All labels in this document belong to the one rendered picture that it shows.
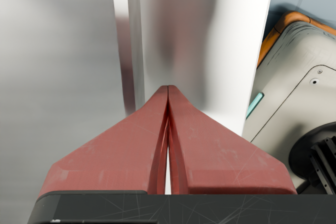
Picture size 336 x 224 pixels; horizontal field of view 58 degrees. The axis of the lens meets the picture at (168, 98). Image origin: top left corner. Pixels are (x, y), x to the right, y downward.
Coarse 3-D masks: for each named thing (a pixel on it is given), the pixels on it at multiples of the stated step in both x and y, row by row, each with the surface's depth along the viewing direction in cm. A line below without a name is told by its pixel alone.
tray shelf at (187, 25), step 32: (160, 0) 12; (192, 0) 12; (224, 0) 12; (256, 0) 12; (160, 32) 13; (192, 32) 13; (224, 32) 13; (256, 32) 13; (160, 64) 14; (192, 64) 14; (224, 64) 14; (256, 64) 14; (192, 96) 15; (224, 96) 15
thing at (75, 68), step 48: (0, 0) 12; (48, 0) 12; (96, 0) 12; (0, 48) 13; (48, 48) 13; (96, 48) 13; (0, 96) 15; (48, 96) 15; (96, 96) 15; (144, 96) 15; (0, 144) 17; (48, 144) 16; (0, 192) 19
